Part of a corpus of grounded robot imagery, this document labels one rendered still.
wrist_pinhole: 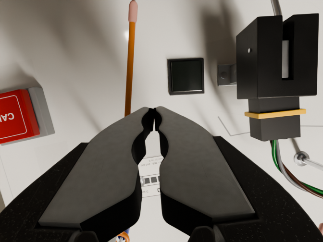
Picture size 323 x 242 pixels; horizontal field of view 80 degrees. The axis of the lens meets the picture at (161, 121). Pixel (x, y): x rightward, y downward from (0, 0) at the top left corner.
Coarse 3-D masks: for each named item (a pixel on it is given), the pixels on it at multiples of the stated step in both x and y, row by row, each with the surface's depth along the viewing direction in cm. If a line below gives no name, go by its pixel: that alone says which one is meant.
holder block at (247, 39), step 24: (264, 24) 13; (288, 24) 14; (312, 24) 13; (240, 48) 16; (264, 48) 13; (312, 48) 13; (240, 72) 16; (264, 72) 14; (312, 72) 13; (240, 96) 17; (264, 96) 14; (288, 96) 14
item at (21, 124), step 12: (0, 96) 19; (12, 96) 19; (24, 96) 20; (0, 108) 20; (12, 108) 20; (24, 108) 20; (0, 120) 20; (12, 120) 20; (24, 120) 20; (36, 120) 21; (0, 132) 20; (12, 132) 20; (24, 132) 20; (36, 132) 20
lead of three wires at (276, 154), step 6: (276, 144) 16; (276, 150) 16; (276, 156) 16; (276, 162) 16; (282, 162) 16; (282, 168) 16; (288, 174) 16; (288, 180) 16; (294, 180) 16; (300, 186) 16; (306, 186) 16; (312, 186) 16; (312, 192) 15; (318, 192) 15
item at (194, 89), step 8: (168, 64) 22; (176, 64) 21; (184, 64) 21; (192, 64) 21; (200, 64) 21; (168, 72) 22; (176, 72) 21; (184, 72) 21; (192, 72) 21; (200, 72) 21; (176, 80) 22; (184, 80) 22; (192, 80) 21; (200, 80) 21; (176, 88) 22; (184, 88) 22; (192, 88) 22; (200, 88) 22
